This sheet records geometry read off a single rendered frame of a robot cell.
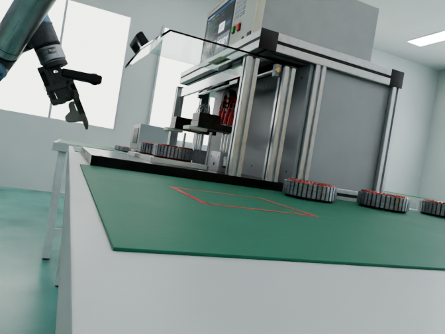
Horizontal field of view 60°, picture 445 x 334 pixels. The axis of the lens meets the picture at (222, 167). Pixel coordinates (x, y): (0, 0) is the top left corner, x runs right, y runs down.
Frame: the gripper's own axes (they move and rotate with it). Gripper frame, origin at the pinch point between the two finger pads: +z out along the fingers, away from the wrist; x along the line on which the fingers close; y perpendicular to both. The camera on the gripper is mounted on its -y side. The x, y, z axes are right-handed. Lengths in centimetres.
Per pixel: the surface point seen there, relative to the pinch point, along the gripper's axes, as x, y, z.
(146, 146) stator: 4.1, -13.9, 12.2
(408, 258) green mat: 105, -13, 18
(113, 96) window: -448, -70, -30
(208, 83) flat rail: 16.0, -36.2, 0.1
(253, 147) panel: 21, -41, 22
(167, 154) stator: 29.0, -14.0, 13.7
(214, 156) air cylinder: 23.5, -27.7, 19.9
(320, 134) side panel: 45, -49, 21
